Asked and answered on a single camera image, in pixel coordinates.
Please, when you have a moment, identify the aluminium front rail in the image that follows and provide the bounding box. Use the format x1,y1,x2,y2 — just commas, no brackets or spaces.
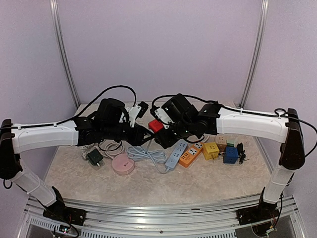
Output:
17,195,308,238

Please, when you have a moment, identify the light blue power strip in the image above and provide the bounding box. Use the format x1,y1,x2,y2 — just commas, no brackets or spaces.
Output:
165,139,188,171

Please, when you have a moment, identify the pink cable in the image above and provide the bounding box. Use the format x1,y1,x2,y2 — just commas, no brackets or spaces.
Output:
80,141,127,159

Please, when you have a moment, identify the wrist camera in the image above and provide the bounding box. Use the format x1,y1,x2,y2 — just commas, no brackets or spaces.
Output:
150,106,174,129
128,101,149,127

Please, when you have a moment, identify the round pink power socket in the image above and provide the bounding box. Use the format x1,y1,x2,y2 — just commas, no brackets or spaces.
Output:
111,154,135,175

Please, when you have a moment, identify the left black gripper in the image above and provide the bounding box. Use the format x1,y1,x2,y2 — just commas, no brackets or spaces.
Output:
103,122,155,146

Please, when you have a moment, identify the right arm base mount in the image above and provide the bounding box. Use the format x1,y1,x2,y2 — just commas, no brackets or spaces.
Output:
236,206,279,225

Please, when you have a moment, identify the mint green USB charger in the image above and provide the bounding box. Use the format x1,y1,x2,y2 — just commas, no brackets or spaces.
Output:
226,139,235,147

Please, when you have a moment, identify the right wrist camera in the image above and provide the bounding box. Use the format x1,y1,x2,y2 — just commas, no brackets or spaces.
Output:
150,106,174,129

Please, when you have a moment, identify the aluminium frame post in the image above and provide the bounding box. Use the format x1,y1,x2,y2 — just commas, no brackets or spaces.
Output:
50,0,80,108
239,0,269,108

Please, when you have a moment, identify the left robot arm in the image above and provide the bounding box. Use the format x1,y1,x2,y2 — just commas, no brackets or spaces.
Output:
0,98,152,221

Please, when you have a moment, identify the light blue cable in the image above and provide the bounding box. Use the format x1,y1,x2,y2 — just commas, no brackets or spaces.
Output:
126,141,171,174

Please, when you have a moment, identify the black power adapter with cable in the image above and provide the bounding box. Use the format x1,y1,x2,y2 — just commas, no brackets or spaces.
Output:
236,143,248,165

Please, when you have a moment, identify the red cube socket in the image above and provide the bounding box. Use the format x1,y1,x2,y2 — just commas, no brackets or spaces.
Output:
148,119,164,133

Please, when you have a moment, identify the orange power adapter socket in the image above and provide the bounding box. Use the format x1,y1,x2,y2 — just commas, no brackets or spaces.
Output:
179,142,203,168

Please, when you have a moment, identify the left aluminium frame post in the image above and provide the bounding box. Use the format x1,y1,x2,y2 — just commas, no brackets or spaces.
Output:
50,0,80,108

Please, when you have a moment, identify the beige cube socket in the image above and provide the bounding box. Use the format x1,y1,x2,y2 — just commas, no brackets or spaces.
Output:
214,135,227,150

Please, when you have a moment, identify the right aluminium frame post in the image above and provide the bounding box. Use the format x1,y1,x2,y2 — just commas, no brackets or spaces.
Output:
239,0,269,108

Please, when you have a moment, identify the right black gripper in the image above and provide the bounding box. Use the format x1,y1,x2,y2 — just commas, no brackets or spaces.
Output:
155,119,194,148

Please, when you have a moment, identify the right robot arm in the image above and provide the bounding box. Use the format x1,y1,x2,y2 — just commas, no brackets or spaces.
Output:
150,94,314,220

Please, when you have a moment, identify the yellow cube socket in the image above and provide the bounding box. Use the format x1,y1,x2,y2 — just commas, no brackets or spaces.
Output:
203,142,219,160

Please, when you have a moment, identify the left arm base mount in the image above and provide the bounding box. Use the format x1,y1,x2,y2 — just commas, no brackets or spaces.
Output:
43,206,87,226

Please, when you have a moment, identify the dark green cube socket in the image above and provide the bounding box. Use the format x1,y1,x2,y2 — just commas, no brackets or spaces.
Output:
87,148,103,167

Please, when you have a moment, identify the blue cube socket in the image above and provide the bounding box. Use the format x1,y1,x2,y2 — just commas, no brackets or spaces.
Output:
223,146,238,164

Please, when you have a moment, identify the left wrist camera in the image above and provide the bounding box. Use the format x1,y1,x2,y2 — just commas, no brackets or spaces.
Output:
128,101,149,127

